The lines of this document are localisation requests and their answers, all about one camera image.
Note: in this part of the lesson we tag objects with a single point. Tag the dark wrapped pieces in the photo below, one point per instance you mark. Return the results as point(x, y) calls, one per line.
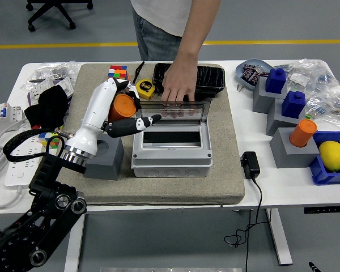
point(250, 75)

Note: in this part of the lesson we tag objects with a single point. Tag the yellow lemon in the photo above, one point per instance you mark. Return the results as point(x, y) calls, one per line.
point(331, 156)

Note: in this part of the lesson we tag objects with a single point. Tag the small metal screws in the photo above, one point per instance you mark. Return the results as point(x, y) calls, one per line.
point(239, 88)

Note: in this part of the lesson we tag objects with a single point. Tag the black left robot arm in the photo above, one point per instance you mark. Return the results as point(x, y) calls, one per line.
point(54, 198)

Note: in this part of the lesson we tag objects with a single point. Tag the yellow tape measure with print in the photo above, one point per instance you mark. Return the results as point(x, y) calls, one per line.
point(146, 88)

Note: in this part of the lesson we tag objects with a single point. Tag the person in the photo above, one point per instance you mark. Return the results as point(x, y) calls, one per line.
point(156, 17)

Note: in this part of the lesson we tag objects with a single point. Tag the person's left forearm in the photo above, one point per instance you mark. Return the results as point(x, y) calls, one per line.
point(198, 28)

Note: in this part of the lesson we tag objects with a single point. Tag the white table leg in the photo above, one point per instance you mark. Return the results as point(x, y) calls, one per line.
point(280, 241)
point(76, 243)

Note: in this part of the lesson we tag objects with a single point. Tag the black table control panel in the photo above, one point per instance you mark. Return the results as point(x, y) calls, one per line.
point(326, 210)

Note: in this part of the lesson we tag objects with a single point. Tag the white socket plate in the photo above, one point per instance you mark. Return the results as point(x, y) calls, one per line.
point(35, 90)

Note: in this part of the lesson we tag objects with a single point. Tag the clear plastic parts bag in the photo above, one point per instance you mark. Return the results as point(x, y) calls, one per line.
point(328, 109)
point(45, 69)
point(317, 73)

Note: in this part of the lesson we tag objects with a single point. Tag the grey electrical junction box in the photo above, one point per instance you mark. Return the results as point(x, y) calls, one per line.
point(173, 158)

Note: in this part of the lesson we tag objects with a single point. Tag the black office chair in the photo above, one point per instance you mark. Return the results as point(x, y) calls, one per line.
point(52, 10)

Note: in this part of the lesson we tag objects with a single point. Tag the blue plastic block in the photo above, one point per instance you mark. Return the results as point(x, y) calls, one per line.
point(276, 80)
point(293, 105)

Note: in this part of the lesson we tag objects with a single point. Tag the black cloth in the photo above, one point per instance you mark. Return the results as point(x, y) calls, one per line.
point(48, 107)

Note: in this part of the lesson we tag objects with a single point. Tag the grey block with round hole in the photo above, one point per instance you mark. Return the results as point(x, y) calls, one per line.
point(286, 156)
point(107, 167)

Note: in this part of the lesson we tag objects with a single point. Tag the pale blue bowl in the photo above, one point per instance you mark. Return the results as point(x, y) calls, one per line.
point(239, 75)

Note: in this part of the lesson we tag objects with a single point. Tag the orange cylinder battery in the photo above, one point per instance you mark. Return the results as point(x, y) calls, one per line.
point(124, 109)
point(301, 133)

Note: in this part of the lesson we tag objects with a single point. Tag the blue storage bin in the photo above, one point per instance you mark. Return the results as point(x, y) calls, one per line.
point(320, 175)

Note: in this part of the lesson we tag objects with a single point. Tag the white switch plate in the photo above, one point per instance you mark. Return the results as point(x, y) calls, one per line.
point(65, 87)

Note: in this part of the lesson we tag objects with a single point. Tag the white power strip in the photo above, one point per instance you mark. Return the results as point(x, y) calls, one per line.
point(20, 173)

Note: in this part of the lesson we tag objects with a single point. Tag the purple flat card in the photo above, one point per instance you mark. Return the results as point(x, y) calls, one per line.
point(29, 99)

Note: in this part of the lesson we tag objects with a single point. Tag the white circuit breaker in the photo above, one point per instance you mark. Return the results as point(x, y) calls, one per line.
point(5, 113)

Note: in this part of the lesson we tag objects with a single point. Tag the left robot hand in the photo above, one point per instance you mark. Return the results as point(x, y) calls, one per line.
point(97, 110)

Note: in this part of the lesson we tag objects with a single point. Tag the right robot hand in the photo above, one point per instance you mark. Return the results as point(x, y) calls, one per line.
point(312, 266)

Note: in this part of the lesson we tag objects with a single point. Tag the smoky transparent box lid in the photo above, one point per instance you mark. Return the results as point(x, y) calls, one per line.
point(201, 109)

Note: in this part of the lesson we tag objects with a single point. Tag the black plastic tray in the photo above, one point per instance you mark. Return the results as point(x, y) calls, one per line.
point(209, 78)

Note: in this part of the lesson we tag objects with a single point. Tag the grey-brown mat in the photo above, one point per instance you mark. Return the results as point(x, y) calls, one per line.
point(158, 190)

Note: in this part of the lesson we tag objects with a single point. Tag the colourful puzzle cube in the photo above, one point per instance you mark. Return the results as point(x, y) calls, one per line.
point(52, 141)
point(117, 71)

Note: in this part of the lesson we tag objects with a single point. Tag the silver metal plate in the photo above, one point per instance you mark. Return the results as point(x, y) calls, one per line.
point(170, 269)

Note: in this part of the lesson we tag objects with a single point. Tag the person's left hand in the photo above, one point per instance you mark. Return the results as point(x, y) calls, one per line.
point(180, 80)

